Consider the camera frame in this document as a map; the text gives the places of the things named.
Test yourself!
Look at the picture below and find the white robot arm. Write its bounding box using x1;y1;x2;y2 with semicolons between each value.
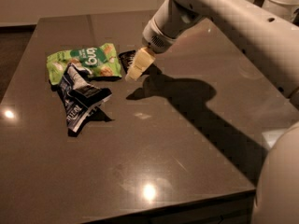
126;0;299;224

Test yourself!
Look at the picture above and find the blue white chip bag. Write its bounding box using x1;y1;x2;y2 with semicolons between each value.
58;63;112;133

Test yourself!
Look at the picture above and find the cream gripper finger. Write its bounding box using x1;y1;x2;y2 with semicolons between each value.
125;47;155;81

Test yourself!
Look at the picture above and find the green snack bag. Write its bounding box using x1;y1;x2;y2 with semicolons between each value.
46;43;121;85

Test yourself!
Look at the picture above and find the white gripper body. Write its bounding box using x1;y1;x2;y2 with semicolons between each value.
142;0;204;54

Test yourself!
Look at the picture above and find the black rxbar chocolate bar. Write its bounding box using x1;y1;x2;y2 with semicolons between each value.
119;50;136;73

